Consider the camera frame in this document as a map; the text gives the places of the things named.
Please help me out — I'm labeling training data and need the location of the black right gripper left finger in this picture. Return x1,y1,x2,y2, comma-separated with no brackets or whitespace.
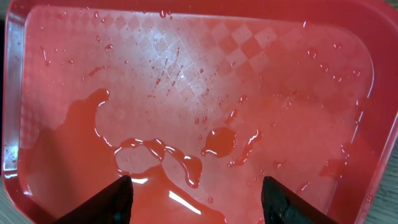
53,175,134,224

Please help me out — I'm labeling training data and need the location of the red plastic tray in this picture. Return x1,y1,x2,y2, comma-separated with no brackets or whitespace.
1,1,397,223

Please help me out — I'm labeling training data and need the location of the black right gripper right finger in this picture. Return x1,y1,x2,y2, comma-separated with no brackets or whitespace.
261,176,336,224

